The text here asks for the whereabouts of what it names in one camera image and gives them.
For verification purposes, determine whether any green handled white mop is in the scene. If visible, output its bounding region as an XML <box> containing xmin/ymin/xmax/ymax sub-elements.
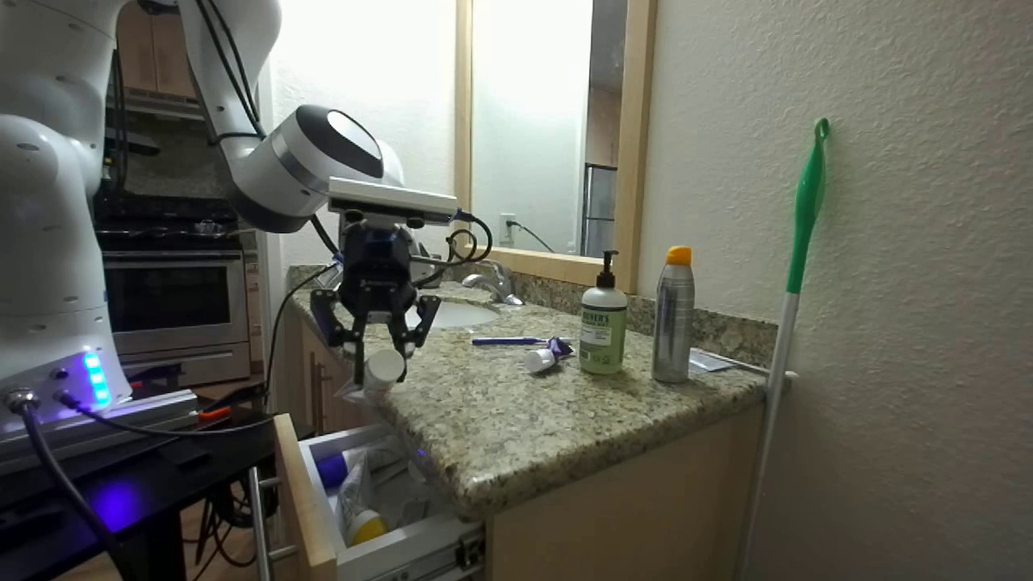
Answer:
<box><xmin>731</xmin><ymin>116</ymin><xmax>835</xmax><ymax>581</ymax></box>

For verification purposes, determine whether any open wooden drawer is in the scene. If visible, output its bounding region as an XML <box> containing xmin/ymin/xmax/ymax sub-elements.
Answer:
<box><xmin>249</xmin><ymin>409</ymin><xmax>490</xmax><ymax>581</ymax></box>

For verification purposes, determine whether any wood framed mirror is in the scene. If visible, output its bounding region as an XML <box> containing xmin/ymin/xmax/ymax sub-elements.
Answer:
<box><xmin>452</xmin><ymin>0</ymin><xmax>663</xmax><ymax>298</ymax></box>

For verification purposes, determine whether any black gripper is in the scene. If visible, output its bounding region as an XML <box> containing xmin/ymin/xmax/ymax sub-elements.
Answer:
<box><xmin>305</xmin><ymin>209</ymin><xmax>443</xmax><ymax>386</ymax></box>

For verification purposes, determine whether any black robot stand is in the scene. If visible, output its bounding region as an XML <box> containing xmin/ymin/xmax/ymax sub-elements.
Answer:
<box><xmin>0</xmin><ymin>412</ymin><xmax>284</xmax><ymax>581</ymax></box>

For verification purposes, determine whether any green soap pump bottle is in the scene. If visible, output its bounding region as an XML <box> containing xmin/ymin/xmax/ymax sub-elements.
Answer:
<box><xmin>579</xmin><ymin>250</ymin><xmax>631</xmax><ymax>380</ymax></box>

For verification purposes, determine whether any stainless steel oven range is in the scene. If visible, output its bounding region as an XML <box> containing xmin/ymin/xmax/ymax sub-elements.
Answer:
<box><xmin>94</xmin><ymin>190</ymin><xmax>263</xmax><ymax>386</ymax></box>

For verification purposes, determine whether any black cable on stand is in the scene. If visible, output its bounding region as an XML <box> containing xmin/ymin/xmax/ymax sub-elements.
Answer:
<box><xmin>7</xmin><ymin>386</ymin><xmax>277</xmax><ymax>541</ymax></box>

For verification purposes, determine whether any wooden vanity cabinet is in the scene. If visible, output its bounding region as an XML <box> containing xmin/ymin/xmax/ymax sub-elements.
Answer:
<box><xmin>286</xmin><ymin>312</ymin><xmax>768</xmax><ymax>581</ymax></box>

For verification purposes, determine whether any dark range hood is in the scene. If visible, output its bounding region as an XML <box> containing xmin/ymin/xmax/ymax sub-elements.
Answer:
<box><xmin>106</xmin><ymin>94</ymin><xmax>243</xmax><ymax>204</ymax></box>

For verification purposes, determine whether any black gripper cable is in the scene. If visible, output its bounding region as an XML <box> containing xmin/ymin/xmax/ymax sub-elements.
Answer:
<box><xmin>410</xmin><ymin>209</ymin><xmax>497</xmax><ymax>291</ymax></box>

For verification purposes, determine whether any blue toothbrush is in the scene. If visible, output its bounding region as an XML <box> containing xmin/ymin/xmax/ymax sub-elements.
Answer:
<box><xmin>468</xmin><ymin>334</ymin><xmax>547</xmax><ymax>352</ymax></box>

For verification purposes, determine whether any white oval sink basin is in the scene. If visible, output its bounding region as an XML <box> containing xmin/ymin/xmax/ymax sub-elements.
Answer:
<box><xmin>427</xmin><ymin>298</ymin><xmax>503</xmax><ymax>334</ymax></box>

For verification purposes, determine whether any silver spray can orange cap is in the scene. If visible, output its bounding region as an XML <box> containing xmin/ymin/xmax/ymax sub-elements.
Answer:
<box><xmin>648</xmin><ymin>243</ymin><xmax>701</xmax><ymax>386</ymax></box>

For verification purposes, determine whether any chrome faucet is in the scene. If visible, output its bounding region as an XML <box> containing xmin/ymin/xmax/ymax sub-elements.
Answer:
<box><xmin>458</xmin><ymin>259</ymin><xmax>527</xmax><ymax>310</ymax></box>

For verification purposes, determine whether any white bottle yellow cap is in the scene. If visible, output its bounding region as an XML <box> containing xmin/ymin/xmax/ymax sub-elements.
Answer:
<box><xmin>333</xmin><ymin>448</ymin><xmax>395</xmax><ymax>548</ymax></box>

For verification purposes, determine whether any white flat packet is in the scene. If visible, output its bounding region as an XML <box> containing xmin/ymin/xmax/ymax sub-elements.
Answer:
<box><xmin>687</xmin><ymin>344</ymin><xmax>776</xmax><ymax>380</ymax></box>

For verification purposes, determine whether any white bottle blue cap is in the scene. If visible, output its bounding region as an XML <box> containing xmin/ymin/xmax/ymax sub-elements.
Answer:
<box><xmin>313</xmin><ymin>448</ymin><xmax>354</xmax><ymax>496</ymax></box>

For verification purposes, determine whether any silver robot controller base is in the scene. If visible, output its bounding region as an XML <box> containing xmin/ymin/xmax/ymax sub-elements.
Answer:
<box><xmin>0</xmin><ymin>385</ymin><xmax>203</xmax><ymax>461</ymax></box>

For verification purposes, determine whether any black power cable to outlet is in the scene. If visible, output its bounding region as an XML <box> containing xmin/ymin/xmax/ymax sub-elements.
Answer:
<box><xmin>260</xmin><ymin>261</ymin><xmax>343</xmax><ymax>407</ymax></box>

